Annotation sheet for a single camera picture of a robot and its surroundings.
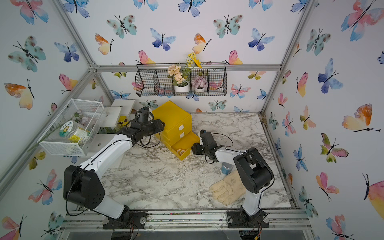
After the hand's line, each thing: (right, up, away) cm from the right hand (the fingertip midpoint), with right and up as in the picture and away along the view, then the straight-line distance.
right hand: (195, 146), depth 95 cm
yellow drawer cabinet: (-10, +10, -7) cm, 16 cm away
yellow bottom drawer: (-8, -3, +4) cm, 9 cm away
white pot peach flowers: (-9, +38, -3) cm, 39 cm away
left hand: (-18, +14, -9) cm, 25 cm away
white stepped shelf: (-49, +19, -5) cm, 53 cm away
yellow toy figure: (-50, +16, +10) cm, 54 cm away
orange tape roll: (-10, -4, +1) cm, 10 cm away
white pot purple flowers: (+2, +37, -7) cm, 38 cm away
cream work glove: (+19, -23, -12) cm, 32 cm away
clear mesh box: (-57, +19, -14) cm, 62 cm away
